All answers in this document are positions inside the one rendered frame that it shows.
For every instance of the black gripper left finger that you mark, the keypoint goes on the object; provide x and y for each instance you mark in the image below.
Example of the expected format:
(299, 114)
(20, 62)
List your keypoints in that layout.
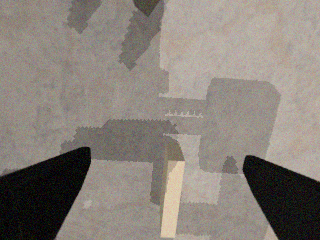
(35, 201)

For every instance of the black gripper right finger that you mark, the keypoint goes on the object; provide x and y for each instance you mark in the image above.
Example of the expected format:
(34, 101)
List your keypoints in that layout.
(290, 201)

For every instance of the beige domino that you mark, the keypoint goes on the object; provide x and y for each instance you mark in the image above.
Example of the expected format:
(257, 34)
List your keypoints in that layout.
(146, 6)
(172, 178)

